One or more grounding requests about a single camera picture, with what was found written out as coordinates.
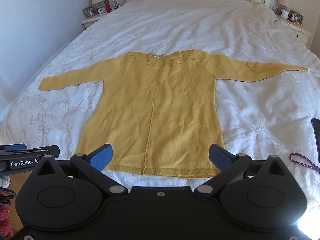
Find red water bottle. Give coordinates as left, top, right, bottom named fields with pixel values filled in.
left=104, top=0, right=112, bottom=13

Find small white alarm clock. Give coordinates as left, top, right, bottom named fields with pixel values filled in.
left=97, top=7, right=106, bottom=14

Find left wooden photo frame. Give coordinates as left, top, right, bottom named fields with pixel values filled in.
left=82, top=5, right=98, bottom=18

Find left cream nightstand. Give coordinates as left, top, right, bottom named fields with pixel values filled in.
left=81, top=12, right=108, bottom=29

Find right wooden photo frame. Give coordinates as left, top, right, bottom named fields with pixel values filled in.
left=288, top=10, right=304, bottom=25

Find black phone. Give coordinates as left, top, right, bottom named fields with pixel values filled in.
left=311, top=118, right=320, bottom=163

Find right cream nightstand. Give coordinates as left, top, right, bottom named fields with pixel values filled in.
left=276, top=15, right=312, bottom=46

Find black cable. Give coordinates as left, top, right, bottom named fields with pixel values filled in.
left=0, top=188, right=17, bottom=203

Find purple braided cord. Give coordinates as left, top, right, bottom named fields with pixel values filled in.
left=289, top=152, right=320, bottom=173

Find wooden photo frame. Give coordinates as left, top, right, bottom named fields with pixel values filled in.
left=82, top=5, right=98, bottom=18
left=288, top=10, right=304, bottom=25

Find cream nightstand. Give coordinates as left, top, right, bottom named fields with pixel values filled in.
left=276, top=15, right=312, bottom=46
left=81, top=12, right=108, bottom=29

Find white cylinder speaker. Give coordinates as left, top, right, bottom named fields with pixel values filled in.
left=281, top=9, right=289, bottom=20

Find yellow knit sweater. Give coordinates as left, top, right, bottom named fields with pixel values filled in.
left=39, top=50, right=303, bottom=178

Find red fabric item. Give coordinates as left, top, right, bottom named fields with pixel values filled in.
left=0, top=206, right=14, bottom=239

